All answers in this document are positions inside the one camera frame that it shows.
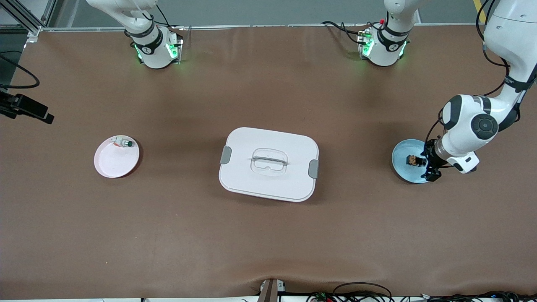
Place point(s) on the pink box with white lid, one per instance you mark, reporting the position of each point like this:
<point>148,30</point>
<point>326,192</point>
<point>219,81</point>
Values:
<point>268,184</point>

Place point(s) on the pink round plate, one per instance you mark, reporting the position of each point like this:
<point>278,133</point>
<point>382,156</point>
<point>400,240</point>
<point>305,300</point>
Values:
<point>115,163</point>

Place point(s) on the blue round plate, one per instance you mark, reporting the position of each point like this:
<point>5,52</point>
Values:
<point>402,170</point>

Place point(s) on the white green circuit breaker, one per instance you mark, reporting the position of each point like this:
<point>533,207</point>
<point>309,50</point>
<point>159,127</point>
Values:
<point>123,143</point>

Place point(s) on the small grey metal bracket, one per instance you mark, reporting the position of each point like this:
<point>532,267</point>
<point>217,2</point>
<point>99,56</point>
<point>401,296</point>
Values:
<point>269,291</point>

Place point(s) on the aluminium frame profile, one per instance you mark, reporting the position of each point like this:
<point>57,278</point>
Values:
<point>29,19</point>

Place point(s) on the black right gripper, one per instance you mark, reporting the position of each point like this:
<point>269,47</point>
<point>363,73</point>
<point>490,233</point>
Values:
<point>4,99</point>

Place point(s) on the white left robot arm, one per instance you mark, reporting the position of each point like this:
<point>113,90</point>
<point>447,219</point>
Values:
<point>465,126</point>

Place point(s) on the brown table mat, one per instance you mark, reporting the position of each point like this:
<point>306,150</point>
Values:
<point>168,230</point>

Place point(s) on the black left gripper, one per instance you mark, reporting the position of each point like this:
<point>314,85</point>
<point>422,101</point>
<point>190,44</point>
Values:
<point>429,156</point>

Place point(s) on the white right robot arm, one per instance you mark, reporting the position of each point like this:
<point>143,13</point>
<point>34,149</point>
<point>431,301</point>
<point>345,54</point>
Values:
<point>155,46</point>

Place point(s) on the orange black push-button switch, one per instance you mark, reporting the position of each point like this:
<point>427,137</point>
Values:
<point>413,160</point>

